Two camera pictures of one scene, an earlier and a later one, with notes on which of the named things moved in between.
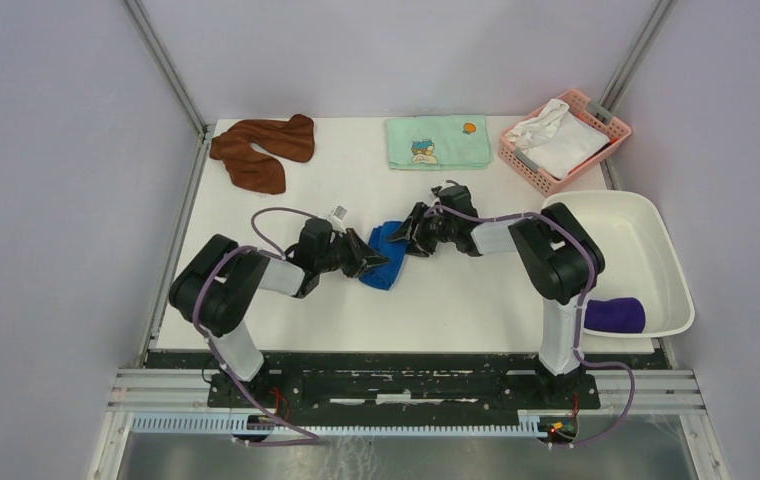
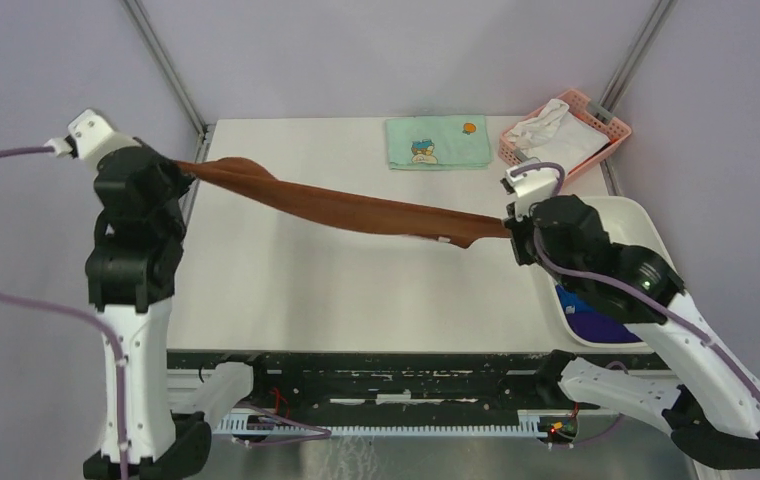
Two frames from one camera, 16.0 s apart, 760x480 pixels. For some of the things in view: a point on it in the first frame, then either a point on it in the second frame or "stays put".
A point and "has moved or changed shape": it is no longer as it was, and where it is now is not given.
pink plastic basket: x=561 y=139 stays put
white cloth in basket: x=554 y=140 stays put
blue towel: x=384 y=275 has moved or changed shape
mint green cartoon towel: x=438 y=142 stays put
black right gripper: x=407 y=229 to x=517 y=228
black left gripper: x=358 y=248 to x=181 y=176
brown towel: x=247 y=167 to x=460 y=227
